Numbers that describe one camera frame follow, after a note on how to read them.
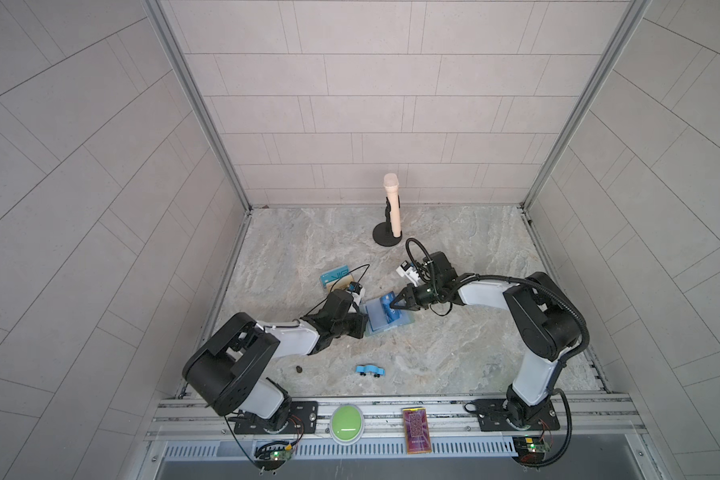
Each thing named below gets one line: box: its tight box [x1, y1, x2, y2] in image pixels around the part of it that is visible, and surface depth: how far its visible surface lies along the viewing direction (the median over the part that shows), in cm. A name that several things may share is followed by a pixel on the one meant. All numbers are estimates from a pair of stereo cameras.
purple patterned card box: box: [402, 407, 432, 455], surface depth 69 cm
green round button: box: [330, 404, 365, 445], surface depth 70 cm
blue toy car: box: [355, 364, 387, 378], surface depth 79 cm
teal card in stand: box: [320, 265, 350, 287], surface depth 90 cm
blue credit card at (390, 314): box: [379, 291, 401, 324], surface depth 86 cm
